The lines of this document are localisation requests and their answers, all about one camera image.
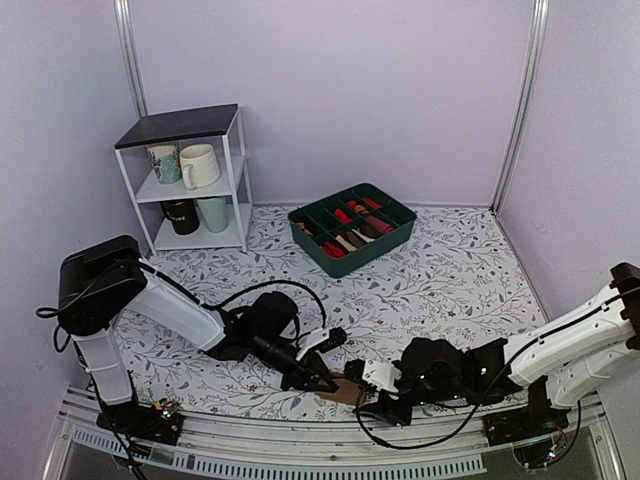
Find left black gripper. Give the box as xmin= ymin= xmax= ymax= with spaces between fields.
xmin=251 ymin=334 xmax=337 ymax=395

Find brown ribbed sock pair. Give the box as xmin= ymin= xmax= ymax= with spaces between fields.
xmin=315 ymin=372 xmax=376 ymax=406

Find green divided sock box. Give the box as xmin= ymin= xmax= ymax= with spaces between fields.
xmin=288 ymin=183 xmax=417 ymax=278

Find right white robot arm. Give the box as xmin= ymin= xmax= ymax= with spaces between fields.
xmin=345 ymin=263 xmax=639 ymax=436

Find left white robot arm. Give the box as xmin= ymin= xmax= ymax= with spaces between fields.
xmin=54 ymin=235 xmax=346 ymax=434

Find red rolled sock front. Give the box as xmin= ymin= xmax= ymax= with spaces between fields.
xmin=322 ymin=242 xmax=346 ymax=259

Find red rolled sock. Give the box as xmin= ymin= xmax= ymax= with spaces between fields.
xmin=322 ymin=242 xmax=346 ymax=259
xmin=334 ymin=209 xmax=352 ymax=224

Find beige sock in box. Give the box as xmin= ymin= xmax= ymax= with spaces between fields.
xmin=335 ymin=234 xmax=358 ymax=252

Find floral table mat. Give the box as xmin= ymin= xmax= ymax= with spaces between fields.
xmin=115 ymin=206 xmax=545 ymax=422

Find dark brown sock in box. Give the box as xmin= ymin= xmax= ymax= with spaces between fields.
xmin=358 ymin=224 xmax=381 ymax=240

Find red rolled sock middle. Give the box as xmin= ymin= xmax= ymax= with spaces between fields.
xmin=334 ymin=209 xmax=352 ymax=224

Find maroon sock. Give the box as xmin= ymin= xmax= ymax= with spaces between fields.
xmin=366 ymin=215 xmax=394 ymax=234

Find orange striped sock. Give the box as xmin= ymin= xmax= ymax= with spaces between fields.
xmin=347 ymin=200 xmax=370 ymax=216

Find red sock back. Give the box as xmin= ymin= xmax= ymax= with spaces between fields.
xmin=363 ymin=197 xmax=382 ymax=210

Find mint green mug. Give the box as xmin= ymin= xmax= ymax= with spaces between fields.
xmin=197 ymin=197 xmax=228 ymax=234

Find black mug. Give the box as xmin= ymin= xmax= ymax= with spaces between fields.
xmin=161 ymin=199 xmax=200 ymax=236

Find white shelf black top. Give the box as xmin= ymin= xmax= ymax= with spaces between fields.
xmin=114 ymin=104 xmax=253 ymax=255

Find white ceramic mug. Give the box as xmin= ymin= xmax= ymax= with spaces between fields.
xmin=179 ymin=144 xmax=220 ymax=190

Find teal patterned mug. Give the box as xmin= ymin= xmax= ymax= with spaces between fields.
xmin=146 ymin=143 xmax=182 ymax=185

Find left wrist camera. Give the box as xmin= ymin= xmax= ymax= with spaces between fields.
xmin=296 ymin=327 xmax=347 ymax=361

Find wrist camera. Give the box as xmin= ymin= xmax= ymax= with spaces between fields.
xmin=343 ymin=359 xmax=402 ymax=394
xmin=296 ymin=327 xmax=347 ymax=361

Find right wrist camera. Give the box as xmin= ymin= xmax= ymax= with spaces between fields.
xmin=343 ymin=359 xmax=402 ymax=394

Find right black cable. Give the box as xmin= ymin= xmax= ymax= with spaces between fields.
xmin=353 ymin=344 xmax=511 ymax=450

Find black cable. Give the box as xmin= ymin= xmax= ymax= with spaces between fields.
xmin=35 ymin=259 xmax=327 ymax=354
xmin=353 ymin=344 xmax=511 ymax=450

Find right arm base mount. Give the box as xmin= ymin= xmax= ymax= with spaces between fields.
xmin=482 ymin=376 xmax=569 ymax=446

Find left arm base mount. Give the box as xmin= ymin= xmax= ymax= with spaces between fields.
xmin=92 ymin=375 xmax=184 ymax=446

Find left black cable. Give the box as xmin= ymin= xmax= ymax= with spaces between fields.
xmin=35 ymin=259 xmax=327 ymax=354

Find aluminium front rail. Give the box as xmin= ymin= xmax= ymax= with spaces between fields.
xmin=42 ymin=384 xmax=626 ymax=480

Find left corner metal post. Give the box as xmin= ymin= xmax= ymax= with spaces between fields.
xmin=113 ymin=0 xmax=148 ymax=118

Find corner metal post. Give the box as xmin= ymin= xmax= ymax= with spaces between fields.
xmin=491 ymin=0 xmax=549 ymax=216
xmin=113 ymin=0 xmax=148 ymax=118

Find right corner metal post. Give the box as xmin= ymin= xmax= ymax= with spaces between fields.
xmin=491 ymin=0 xmax=549 ymax=216

